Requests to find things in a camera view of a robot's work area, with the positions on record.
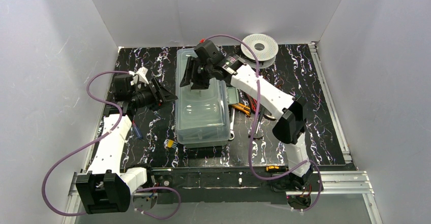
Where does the orange utility knife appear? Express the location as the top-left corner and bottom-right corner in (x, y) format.
(231, 103), (252, 117)

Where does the green handled screwdriver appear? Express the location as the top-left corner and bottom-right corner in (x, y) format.
(249, 114), (263, 140)

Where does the red black utility knife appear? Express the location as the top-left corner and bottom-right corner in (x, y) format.
(245, 94), (257, 113)

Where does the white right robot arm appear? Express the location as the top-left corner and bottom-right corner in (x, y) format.
(180, 40), (313, 186)

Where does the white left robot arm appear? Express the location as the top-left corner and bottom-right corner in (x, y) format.
(76, 72), (177, 214)

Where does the white filament spool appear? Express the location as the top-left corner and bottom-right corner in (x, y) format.
(242, 34), (279, 69)

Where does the small yellow bit holder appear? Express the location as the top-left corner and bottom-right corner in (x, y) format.
(164, 139), (177, 149)

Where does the silver combination wrench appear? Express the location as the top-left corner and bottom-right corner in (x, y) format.
(228, 106), (235, 141)

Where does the black marbled table mat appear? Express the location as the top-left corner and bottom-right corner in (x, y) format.
(98, 44), (348, 169)

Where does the yellow black screwdriver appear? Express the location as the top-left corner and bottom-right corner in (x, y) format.
(265, 165), (288, 173)

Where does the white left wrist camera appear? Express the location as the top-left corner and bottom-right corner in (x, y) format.
(129, 67), (149, 85)

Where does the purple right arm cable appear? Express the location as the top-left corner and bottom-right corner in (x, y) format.
(202, 35), (323, 212)

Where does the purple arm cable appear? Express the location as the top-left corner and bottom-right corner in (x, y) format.
(41, 70), (182, 220)
(202, 35), (323, 212)

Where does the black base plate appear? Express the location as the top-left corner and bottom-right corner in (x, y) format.
(134, 167), (320, 204)

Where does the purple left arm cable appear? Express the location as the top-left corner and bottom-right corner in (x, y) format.
(41, 70), (182, 220)

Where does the aluminium frame rail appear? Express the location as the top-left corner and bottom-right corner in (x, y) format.
(64, 166), (382, 223)

